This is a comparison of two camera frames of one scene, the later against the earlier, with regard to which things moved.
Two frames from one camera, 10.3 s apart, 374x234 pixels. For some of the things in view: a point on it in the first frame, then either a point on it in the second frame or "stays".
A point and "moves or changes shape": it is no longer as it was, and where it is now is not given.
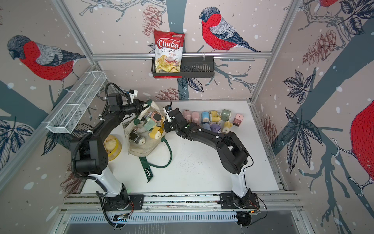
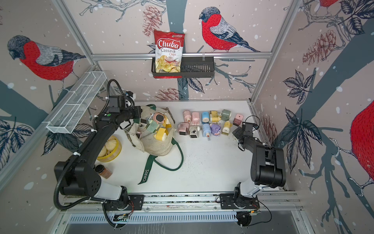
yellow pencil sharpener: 228,124 stays
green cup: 225,115 stays
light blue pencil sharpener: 207,126 stays
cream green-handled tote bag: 145,131 moves or changes shape
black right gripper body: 170,127 -> 237,134
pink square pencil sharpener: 237,119 stays
